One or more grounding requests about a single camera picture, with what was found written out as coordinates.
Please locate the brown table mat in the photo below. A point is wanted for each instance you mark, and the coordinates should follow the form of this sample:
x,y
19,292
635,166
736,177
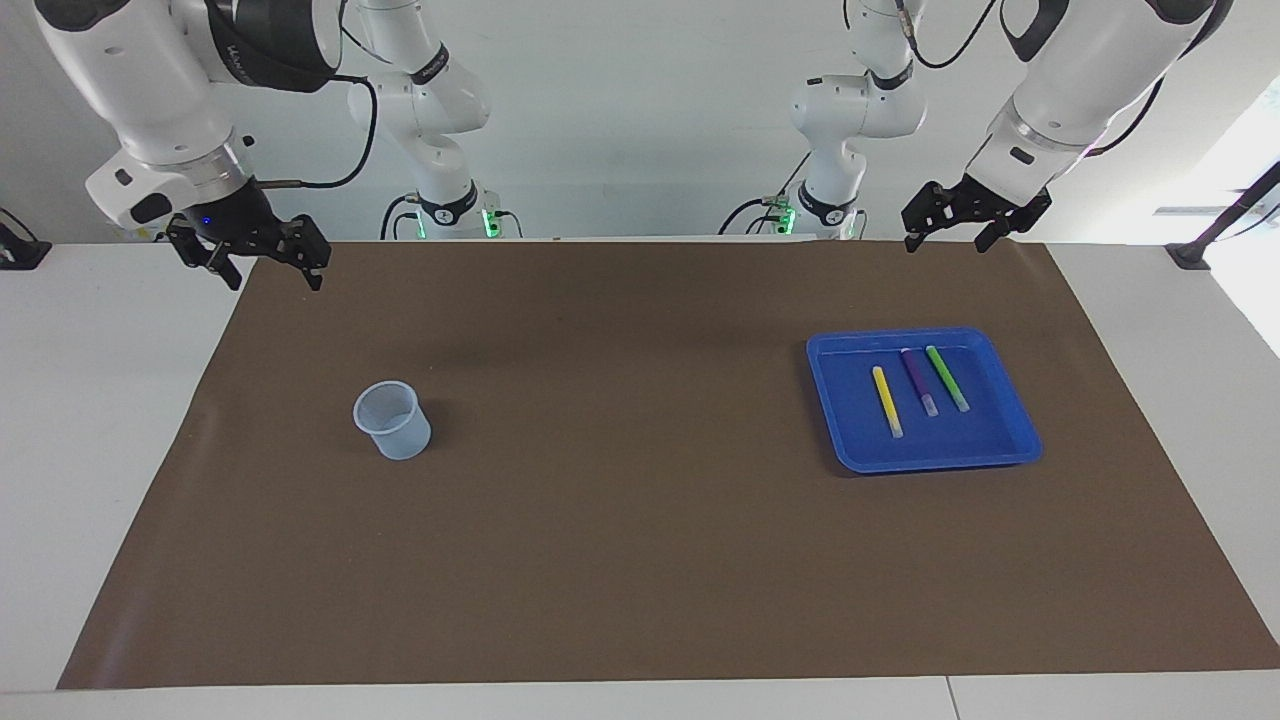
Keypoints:
x,y
640,560

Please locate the white wall socket box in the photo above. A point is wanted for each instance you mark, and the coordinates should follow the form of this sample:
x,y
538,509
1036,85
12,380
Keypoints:
x,y
135,232

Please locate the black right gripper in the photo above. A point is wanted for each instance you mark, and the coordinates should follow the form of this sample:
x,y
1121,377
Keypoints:
x,y
240,215

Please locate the translucent plastic cup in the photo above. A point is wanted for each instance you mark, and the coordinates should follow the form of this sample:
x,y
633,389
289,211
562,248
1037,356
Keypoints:
x,y
400,430

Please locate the green marker pen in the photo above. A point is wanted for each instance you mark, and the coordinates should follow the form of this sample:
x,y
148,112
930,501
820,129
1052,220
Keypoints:
x,y
946,376

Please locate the blue plastic tray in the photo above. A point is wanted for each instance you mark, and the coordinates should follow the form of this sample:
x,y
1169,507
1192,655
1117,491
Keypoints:
x,y
985,440

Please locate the purple marker pen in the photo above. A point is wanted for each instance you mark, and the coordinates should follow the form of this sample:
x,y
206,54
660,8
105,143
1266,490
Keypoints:
x,y
918,378

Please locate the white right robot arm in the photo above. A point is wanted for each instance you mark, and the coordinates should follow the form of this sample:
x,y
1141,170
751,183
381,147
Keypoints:
x,y
150,80

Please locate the yellow marker pen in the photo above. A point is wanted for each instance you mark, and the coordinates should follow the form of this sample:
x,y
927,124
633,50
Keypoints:
x,y
886,400

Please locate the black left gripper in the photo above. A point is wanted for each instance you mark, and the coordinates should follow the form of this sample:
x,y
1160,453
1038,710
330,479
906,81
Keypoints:
x,y
990,195

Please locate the black stand with pole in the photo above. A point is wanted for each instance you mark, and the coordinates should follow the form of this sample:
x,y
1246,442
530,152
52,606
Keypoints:
x,y
1190,255

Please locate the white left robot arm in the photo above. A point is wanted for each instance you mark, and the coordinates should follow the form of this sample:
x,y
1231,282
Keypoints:
x,y
1090,70

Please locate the black table clamp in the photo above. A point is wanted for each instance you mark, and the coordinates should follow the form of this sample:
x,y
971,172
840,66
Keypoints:
x,y
20,252

